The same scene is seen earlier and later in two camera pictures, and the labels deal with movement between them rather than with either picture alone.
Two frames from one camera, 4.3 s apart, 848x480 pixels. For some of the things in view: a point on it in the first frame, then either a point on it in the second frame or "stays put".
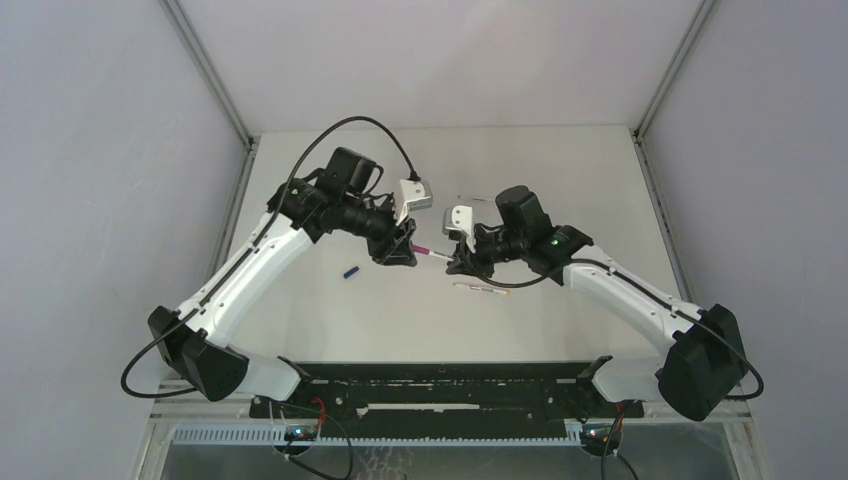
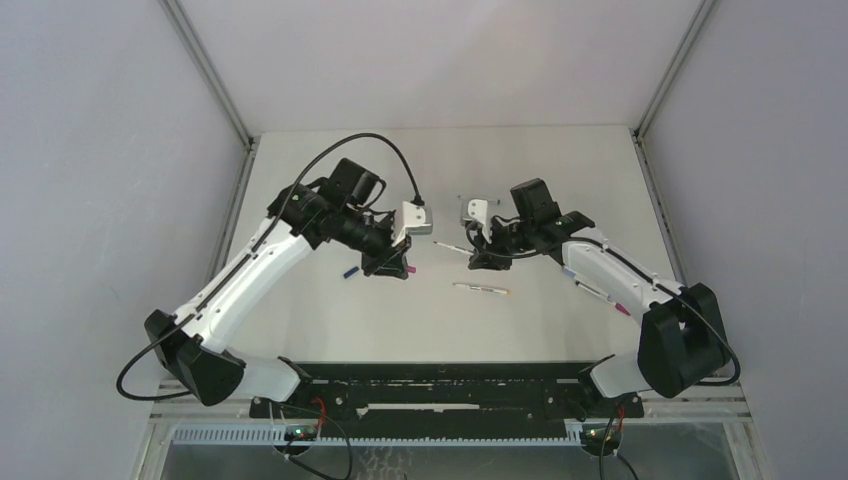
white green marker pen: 478,199 stays put
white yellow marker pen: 498,291 stays put
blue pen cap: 351,272 stays put
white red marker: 438,254 -> 462,250
